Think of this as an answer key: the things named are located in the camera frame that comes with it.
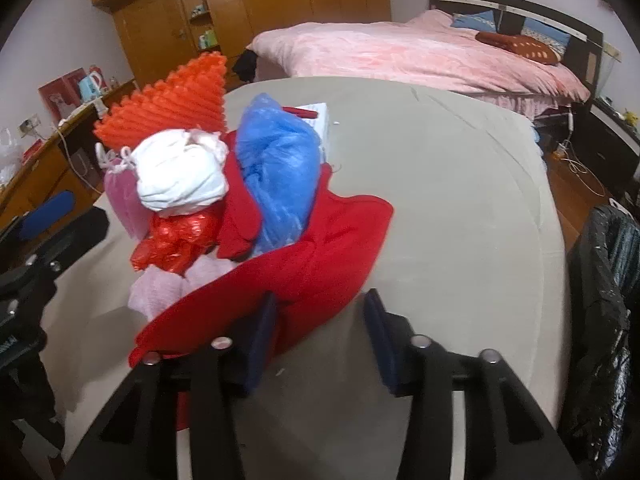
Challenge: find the red plastic bag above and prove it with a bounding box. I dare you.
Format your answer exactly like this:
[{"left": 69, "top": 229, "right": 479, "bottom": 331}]
[{"left": 130, "top": 205, "right": 222, "bottom": 275}]

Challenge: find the white tissue ball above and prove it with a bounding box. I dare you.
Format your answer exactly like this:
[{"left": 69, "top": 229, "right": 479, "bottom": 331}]
[{"left": 130, "top": 129, "right": 229, "bottom": 217}]

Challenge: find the orange ribbed plastic piece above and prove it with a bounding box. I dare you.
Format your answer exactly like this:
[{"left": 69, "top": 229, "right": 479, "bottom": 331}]
[{"left": 93, "top": 52, "right": 227, "bottom": 151}]

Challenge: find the red felt cloth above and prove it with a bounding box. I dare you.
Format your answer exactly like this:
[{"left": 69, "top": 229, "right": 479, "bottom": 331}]
[{"left": 128, "top": 131, "right": 395, "bottom": 430}]

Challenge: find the blue plastic bag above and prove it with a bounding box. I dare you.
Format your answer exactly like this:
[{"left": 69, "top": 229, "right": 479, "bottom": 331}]
[{"left": 234, "top": 93, "right": 321, "bottom": 256}]

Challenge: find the black trash bin with bag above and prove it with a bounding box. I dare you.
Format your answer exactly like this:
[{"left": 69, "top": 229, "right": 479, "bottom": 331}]
[{"left": 558, "top": 205, "right": 639, "bottom": 479}]

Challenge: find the wooden desk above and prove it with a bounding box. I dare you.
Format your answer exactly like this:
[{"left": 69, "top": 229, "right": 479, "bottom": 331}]
[{"left": 0, "top": 79, "right": 139, "bottom": 241}]

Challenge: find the pink mesh bag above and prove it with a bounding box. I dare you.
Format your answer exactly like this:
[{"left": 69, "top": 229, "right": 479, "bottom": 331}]
[{"left": 94, "top": 142, "right": 152, "bottom": 242}]

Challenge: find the light blue kettle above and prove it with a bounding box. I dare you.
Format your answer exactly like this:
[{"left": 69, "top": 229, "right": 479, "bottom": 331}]
[{"left": 78, "top": 72, "right": 104, "bottom": 103}]

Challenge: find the pink foam sheet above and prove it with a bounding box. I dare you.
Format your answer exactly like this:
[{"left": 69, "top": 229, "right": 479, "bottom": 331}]
[{"left": 128, "top": 255, "right": 236, "bottom": 322}]

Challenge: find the wooden wardrobe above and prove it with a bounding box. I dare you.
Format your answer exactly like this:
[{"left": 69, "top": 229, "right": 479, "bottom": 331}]
[{"left": 91, "top": 0, "right": 392, "bottom": 86}]

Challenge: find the white medicine box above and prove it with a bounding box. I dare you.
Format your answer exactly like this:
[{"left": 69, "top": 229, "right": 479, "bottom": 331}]
[{"left": 282, "top": 103, "right": 330, "bottom": 162}]

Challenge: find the black bedside table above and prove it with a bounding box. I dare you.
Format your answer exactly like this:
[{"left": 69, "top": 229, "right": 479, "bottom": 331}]
[{"left": 572, "top": 100, "right": 639, "bottom": 198}]

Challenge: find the pink covered bed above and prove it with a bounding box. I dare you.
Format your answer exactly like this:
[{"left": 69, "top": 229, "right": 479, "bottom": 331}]
[{"left": 232, "top": 0, "right": 603, "bottom": 119}]

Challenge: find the brown dotted pillow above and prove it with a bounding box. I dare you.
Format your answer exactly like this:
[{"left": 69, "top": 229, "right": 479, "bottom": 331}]
[{"left": 475, "top": 32, "right": 561, "bottom": 65}]

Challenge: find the white charging cable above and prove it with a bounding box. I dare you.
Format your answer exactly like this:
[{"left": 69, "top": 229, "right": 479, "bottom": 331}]
[{"left": 554, "top": 138, "right": 609, "bottom": 198}]

